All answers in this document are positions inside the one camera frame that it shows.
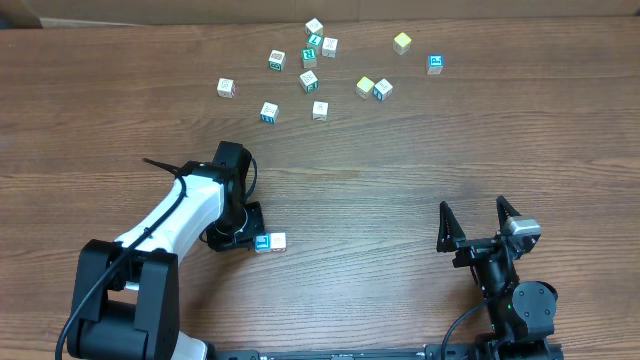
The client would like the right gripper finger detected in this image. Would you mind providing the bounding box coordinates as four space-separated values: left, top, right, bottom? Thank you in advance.
436 201 466 252
496 195 521 231

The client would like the red-edged wooden block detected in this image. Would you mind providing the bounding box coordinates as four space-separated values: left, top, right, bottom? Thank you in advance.
254 234 271 253

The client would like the red picture wooden block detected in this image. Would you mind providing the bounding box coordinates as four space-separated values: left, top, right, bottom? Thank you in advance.
270 233 287 252

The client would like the blue-sided wooden block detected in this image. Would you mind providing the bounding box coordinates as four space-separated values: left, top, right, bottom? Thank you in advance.
373 78 393 102

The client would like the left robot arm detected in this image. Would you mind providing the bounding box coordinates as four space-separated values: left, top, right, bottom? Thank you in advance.
54 155 264 359

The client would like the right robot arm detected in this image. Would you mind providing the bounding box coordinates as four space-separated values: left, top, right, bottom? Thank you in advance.
426 196 563 360

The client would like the blue-edged wooden block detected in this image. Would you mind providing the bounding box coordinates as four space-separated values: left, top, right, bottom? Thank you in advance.
260 102 279 124

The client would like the red S wooden block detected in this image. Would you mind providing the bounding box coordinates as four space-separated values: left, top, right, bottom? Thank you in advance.
217 78 236 98

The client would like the plain A wooden block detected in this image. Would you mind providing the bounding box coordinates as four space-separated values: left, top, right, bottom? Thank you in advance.
312 101 329 121

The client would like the green-edged wooden block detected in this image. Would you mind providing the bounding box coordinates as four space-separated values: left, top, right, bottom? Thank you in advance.
299 70 319 93

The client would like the blue P wooden block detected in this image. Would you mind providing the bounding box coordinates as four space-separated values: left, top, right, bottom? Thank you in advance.
426 54 444 75

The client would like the green B wooden block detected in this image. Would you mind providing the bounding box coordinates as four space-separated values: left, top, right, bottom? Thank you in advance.
268 50 286 72

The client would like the yellow top block lower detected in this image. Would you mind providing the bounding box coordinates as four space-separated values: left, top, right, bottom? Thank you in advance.
355 76 375 99

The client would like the yellow block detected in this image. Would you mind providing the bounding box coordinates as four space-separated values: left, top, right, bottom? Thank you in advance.
393 32 412 55
355 76 375 99

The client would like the green R wooden block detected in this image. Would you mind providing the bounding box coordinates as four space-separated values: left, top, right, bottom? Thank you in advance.
301 48 317 69

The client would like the yellow top block upper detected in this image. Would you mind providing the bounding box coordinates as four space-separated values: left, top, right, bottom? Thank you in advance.
393 32 412 55

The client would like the white X wooden block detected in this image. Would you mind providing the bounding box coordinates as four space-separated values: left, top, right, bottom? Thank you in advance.
321 37 338 58

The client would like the green L wooden block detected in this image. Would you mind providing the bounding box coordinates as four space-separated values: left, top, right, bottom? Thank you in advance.
306 33 324 52

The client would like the top white wooden block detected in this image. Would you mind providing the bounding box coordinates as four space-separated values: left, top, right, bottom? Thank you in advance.
305 18 324 36

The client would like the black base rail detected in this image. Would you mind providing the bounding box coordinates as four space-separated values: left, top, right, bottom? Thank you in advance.
209 342 565 360

